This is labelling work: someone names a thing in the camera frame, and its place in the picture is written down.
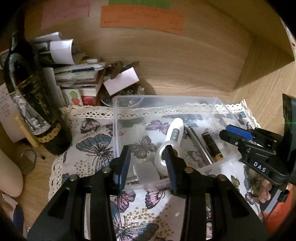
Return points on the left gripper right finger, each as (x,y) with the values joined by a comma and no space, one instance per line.
(176,170)

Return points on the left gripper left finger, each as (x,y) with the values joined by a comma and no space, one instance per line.
(121,166)

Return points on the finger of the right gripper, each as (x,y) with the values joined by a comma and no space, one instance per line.
(240,132)
(235,140)

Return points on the white cube charger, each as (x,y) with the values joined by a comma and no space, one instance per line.
(146,172)

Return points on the white handheld massager device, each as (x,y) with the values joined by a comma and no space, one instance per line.
(173,137)

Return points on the silver metal pen tube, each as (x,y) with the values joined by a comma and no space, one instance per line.
(199,145)

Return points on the person right hand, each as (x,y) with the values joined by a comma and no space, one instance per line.
(264,194)

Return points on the butterfly print lace tablecloth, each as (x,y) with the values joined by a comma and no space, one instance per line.
(99,133)

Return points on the clear plastic storage box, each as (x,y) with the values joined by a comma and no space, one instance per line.
(191,125)

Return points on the white pink paper box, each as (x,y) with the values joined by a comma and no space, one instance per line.
(121,81)

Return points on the stack of books papers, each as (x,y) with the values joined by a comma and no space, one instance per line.
(68,84)

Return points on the brass tape roll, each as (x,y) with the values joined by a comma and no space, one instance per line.
(27,161)

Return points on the dark wine bottle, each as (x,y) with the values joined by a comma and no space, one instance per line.
(27,91)

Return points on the beige ceramic mug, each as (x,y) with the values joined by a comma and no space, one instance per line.
(11,178)

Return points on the rolled white paper tube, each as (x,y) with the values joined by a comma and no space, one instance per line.
(56,52)

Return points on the orange sticky note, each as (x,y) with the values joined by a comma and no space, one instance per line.
(134,16)

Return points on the green sticky note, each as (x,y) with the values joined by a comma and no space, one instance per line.
(162,4)

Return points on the pink sticky note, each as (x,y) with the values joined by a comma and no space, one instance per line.
(55,12)

